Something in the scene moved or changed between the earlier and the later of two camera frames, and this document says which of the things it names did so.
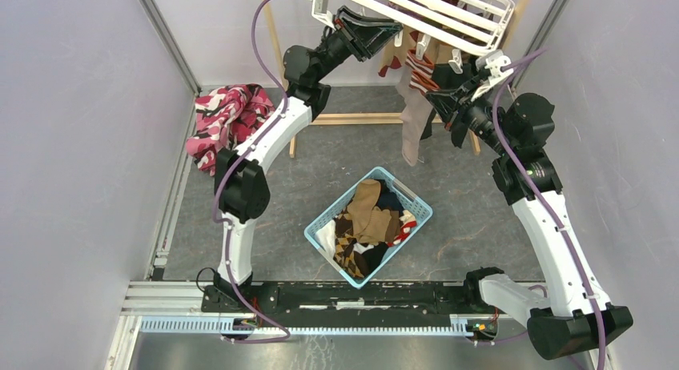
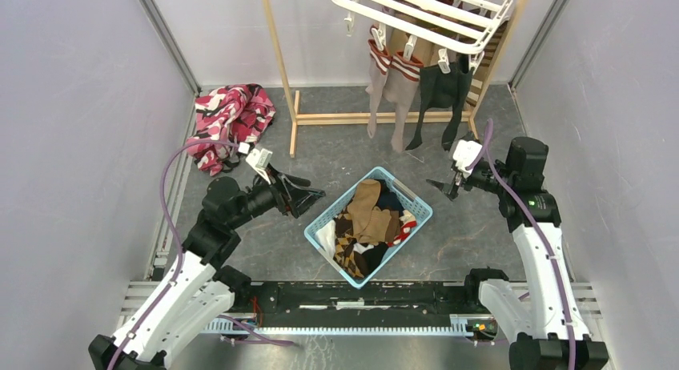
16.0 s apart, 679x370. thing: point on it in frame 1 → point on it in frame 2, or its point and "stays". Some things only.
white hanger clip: x=456 y=64 → x=443 y=61
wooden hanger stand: x=323 y=119 stays
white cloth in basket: x=326 y=235 stays
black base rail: x=461 y=299 stays
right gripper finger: x=464 y=88 → x=469 y=136
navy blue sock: x=387 y=199 stays
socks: x=417 y=109 → x=402 y=81
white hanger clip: x=422 y=46 → x=409 y=47
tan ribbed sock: x=368 y=223 stays
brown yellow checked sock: x=345 y=243 stays
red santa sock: x=408 y=221 stays
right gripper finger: x=448 y=102 → x=449 y=190
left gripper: x=364 y=41 → x=288 y=198
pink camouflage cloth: x=225 y=115 stays
